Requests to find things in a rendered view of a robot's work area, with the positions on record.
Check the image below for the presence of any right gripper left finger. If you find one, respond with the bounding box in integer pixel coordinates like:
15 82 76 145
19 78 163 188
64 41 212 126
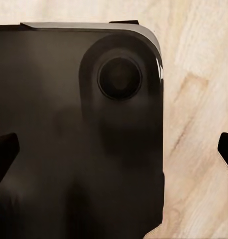
0 132 20 182

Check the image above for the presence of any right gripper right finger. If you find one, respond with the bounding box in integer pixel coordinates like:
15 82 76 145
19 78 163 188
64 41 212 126
218 132 228 164

